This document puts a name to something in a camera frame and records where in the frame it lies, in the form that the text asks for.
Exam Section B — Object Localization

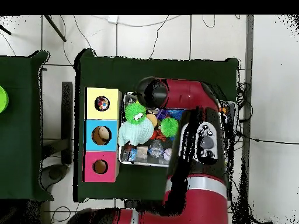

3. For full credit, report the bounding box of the mint green muslin cloth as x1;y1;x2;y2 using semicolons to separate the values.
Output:
117;118;155;147

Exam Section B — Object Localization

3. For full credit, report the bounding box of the green furry monster toy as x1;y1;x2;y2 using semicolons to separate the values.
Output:
124;102;147;124

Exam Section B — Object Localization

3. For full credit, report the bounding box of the colourful patterned knotted toy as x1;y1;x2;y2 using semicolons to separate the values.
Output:
95;96;111;112

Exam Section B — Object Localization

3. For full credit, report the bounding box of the clear mesh bin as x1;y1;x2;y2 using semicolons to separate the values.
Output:
117;91;237;169

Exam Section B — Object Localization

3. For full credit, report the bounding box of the wooden box with three holes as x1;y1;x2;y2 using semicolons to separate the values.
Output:
84;87;121;183

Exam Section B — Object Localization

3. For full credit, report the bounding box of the green spiky rubber ball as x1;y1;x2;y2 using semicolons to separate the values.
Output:
161;117;180;138

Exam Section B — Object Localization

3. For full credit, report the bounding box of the blue furry monster toy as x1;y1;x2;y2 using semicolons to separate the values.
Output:
168;108;184;121

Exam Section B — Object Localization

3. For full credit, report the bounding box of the dark green table cloth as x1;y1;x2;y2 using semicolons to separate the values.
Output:
74;48;240;206
0;50;51;202

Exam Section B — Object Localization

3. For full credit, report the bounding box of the black upright panel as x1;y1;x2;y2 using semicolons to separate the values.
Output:
61;81;74;165

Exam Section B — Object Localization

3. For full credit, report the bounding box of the grey round base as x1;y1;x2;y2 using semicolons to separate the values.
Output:
41;163;68;190

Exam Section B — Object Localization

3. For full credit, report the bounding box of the grey vertical beam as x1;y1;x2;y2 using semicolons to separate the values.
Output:
240;15;255;224

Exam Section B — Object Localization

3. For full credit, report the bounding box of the thin black rod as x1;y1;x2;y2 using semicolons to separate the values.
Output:
41;15;67;44

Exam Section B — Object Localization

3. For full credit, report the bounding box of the bright green cup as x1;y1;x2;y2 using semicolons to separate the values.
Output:
0;85;9;114

